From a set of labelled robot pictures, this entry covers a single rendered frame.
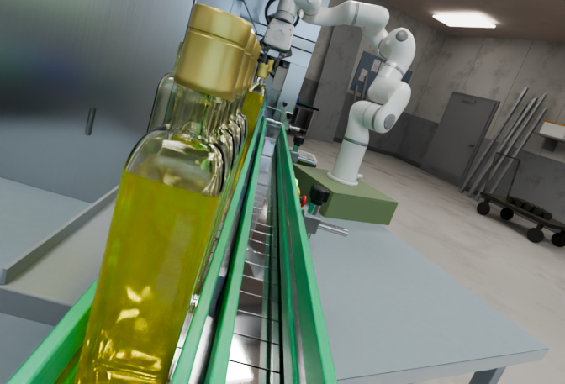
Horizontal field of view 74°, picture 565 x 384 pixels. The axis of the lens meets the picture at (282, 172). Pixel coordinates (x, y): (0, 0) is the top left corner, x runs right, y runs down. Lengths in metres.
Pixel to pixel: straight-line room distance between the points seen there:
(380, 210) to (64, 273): 1.13
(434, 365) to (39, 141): 0.89
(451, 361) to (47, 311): 0.67
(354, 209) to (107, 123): 0.84
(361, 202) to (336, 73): 8.01
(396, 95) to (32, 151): 1.08
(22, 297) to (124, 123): 0.50
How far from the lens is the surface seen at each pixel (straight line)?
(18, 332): 0.60
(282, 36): 1.44
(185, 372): 0.25
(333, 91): 9.22
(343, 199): 1.28
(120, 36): 0.85
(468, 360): 0.88
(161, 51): 0.83
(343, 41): 9.37
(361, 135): 1.42
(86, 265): 0.48
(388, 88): 1.41
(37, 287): 0.44
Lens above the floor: 1.14
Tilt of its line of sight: 14 degrees down
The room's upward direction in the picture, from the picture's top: 19 degrees clockwise
